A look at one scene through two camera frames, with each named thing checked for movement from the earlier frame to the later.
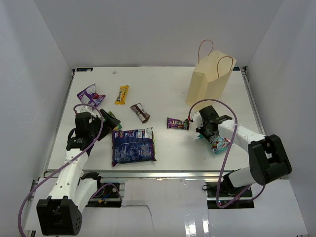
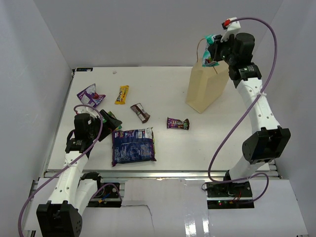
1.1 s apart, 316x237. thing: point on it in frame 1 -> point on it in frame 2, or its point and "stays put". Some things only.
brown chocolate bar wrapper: (138, 108) stays put
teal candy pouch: (219, 144) -> (207, 60)
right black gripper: (200, 131) -> (216, 48)
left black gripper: (108, 125) stays put
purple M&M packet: (174, 123) stays put
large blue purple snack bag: (133, 145) stays put
